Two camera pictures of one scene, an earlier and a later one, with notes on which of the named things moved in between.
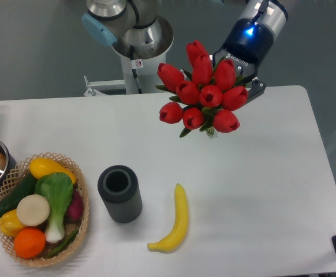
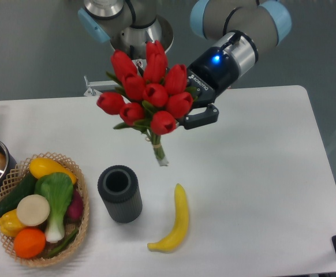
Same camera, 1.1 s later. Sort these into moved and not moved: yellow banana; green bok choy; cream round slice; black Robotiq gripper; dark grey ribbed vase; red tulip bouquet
Moved: red tulip bouquet; black Robotiq gripper
Not moved: green bok choy; dark grey ribbed vase; yellow banana; cream round slice
